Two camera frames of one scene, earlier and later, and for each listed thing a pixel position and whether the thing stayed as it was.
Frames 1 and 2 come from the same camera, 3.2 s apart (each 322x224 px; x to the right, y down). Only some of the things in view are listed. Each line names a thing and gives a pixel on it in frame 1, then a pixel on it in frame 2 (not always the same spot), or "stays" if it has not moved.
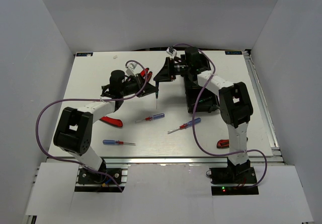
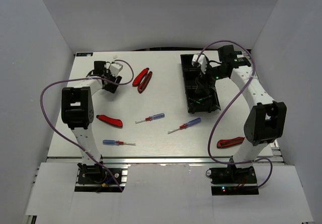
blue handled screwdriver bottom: (109, 142) stays
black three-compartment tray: (208, 101) stays
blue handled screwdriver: (186, 125) stays
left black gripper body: (131, 88) → (111, 80)
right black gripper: (165, 73) → (200, 88)
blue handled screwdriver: (151, 118) stays
